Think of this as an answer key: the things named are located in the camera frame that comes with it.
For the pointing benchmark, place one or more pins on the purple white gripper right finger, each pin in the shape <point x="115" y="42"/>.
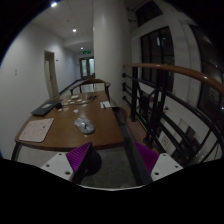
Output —
<point x="157" y="165"/>

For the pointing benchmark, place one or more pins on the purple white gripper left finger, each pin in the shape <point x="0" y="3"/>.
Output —
<point x="71" y="164"/>

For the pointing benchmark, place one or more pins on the mouse in plastic bag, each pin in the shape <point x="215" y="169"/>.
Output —
<point x="84" y="125"/>

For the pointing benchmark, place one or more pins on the white patterned mouse pad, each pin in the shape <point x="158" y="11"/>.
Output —
<point x="36" y="131"/>

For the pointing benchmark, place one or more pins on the brown wooden table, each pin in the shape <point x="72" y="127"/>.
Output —
<point x="63" y="135"/>

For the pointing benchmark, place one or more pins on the dark laptop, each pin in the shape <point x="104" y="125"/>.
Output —
<point x="45" y="108"/>

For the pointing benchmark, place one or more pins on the white paper sheet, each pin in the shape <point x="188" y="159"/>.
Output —
<point x="105" y="104"/>

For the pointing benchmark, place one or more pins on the wooden stair handrail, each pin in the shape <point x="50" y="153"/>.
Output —
<point x="203" y="78"/>

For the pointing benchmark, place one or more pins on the glass double door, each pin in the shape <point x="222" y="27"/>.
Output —
<point x="87" y="67"/>

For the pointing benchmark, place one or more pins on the green exit sign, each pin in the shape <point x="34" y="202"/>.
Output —
<point x="87" y="52"/>

